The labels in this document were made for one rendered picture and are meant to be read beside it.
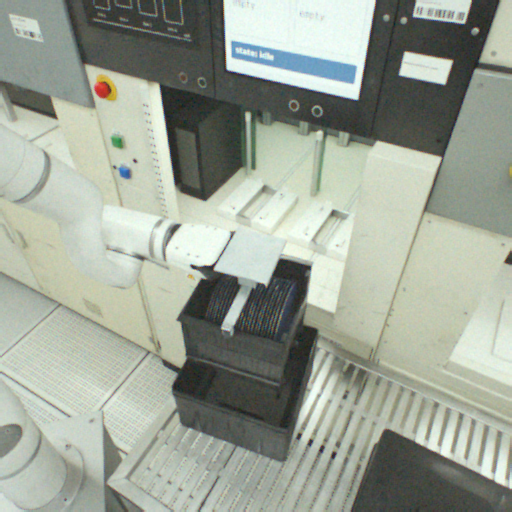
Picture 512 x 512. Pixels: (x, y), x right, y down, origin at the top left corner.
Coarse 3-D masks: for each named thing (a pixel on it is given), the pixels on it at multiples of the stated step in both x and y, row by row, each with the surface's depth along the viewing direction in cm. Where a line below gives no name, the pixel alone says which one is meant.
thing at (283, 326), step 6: (294, 282) 90; (294, 288) 92; (288, 294) 85; (294, 294) 94; (288, 300) 88; (294, 300) 97; (288, 306) 90; (294, 306) 100; (282, 312) 84; (288, 312) 92; (282, 318) 86; (288, 318) 95; (282, 324) 88; (288, 324) 97; (276, 330) 82; (282, 330) 90; (288, 330) 100; (276, 336) 84; (282, 336) 92
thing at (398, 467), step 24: (384, 432) 98; (384, 456) 95; (408, 456) 95; (432, 456) 95; (384, 480) 91; (408, 480) 91; (432, 480) 91; (456, 480) 91; (480, 480) 91; (360, 504) 88; (384, 504) 88; (408, 504) 88; (432, 504) 88; (456, 504) 88; (480, 504) 88; (504, 504) 88
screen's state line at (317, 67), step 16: (240, 48) 86; (256, 48) 84; (272, 48) 82; (272, 64) 84; (288, 64) 83; (304, 64) 81; (320, 64) 80; (336, 64) 78; (336, 80) 80; (352, 80) 79
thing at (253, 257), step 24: (240, 240) 82; (264, 240) 82; (216, 264) 78; (240, 264) 78; (264, 264) 78; (288, 264) 93; (312, 264) 92; (240, 288) 84; (192, 312) 87; (240, 312) 80; (192, 336) 85; (216, 336) 83; (240, 336) 79; (288, 336) 86; (192, 360) 92; (216, 360) 88; (240, 360) 85; (264, 360) 82; (264, 384) 88
